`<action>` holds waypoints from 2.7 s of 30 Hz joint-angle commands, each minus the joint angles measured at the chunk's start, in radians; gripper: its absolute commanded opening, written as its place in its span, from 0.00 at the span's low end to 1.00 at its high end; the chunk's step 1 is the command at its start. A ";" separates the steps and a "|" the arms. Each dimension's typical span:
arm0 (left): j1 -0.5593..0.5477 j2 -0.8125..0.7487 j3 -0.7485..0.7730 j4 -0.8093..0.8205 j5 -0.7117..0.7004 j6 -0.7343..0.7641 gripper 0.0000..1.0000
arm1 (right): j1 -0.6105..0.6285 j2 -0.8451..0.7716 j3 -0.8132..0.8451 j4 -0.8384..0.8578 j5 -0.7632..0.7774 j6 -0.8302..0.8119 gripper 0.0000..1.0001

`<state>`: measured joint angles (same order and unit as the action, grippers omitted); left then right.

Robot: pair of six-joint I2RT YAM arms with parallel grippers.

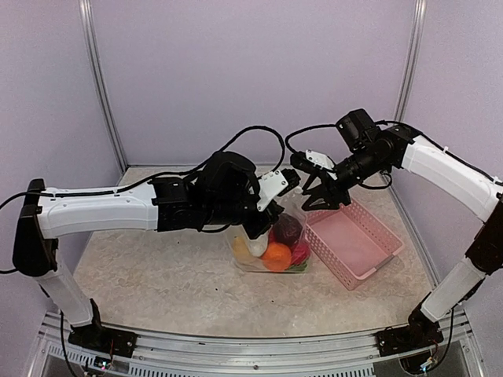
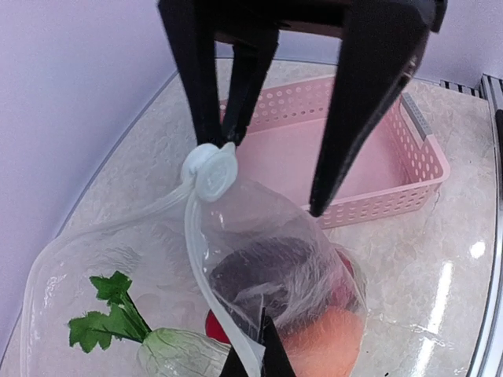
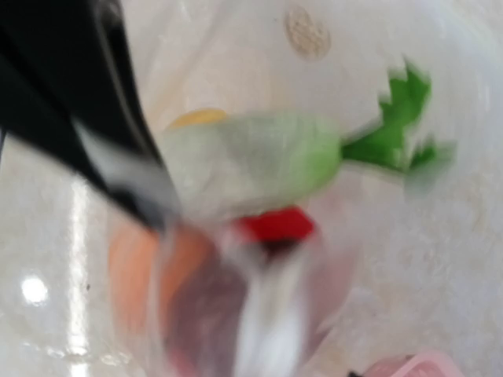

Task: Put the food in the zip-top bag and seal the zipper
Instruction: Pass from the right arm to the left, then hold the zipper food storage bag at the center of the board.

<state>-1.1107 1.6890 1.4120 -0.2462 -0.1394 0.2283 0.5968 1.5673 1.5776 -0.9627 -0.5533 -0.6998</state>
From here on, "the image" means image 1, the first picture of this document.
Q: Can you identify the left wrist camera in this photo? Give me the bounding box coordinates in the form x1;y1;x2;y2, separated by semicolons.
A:
256;168;302;212

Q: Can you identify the right aluminium frame post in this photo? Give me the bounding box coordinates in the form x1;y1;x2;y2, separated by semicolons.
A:
394;0;428;122

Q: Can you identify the left aluminium frame post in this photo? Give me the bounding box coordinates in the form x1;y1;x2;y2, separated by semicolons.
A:
79;0;129;174

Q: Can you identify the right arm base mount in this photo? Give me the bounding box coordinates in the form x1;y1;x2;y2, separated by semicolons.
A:
375;304;444;357

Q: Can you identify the pink perforated plastic basket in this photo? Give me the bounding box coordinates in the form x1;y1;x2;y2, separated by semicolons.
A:
306;200;404;291

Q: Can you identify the dark purple fruit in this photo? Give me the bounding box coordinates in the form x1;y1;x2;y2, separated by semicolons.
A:
272;214;303;247

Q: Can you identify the orange fruit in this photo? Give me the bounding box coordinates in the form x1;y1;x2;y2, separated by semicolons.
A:
261;242;292;273

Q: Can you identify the white radish with leaves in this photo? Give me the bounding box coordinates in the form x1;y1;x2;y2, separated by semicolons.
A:
287;260;309;273

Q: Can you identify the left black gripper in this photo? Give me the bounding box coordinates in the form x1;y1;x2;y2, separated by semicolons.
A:
204;191;284;240

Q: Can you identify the front aluminium rail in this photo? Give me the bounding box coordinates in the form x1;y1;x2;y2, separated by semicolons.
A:
25;312;486;376

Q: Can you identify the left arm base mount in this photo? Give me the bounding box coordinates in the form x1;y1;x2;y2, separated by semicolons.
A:
68;305;138;358

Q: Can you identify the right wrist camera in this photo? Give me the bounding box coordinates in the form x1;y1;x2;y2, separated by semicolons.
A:
290;149;337;180

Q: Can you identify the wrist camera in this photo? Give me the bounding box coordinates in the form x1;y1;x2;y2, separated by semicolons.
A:
256;168;302;212
290;149;337;180

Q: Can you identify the clear dotted zip bag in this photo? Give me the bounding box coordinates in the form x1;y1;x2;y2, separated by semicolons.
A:
226;188;311;273

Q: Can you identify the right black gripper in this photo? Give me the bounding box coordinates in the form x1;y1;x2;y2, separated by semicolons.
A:
301;145;389;210

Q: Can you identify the aluminium frame post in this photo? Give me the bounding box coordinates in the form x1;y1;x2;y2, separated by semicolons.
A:
394;0;428;122
79;0;129;174

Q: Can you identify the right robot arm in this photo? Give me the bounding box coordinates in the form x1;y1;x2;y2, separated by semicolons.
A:
290;108;502;349

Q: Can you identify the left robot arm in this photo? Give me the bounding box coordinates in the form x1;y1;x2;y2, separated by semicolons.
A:
11;145;287;350

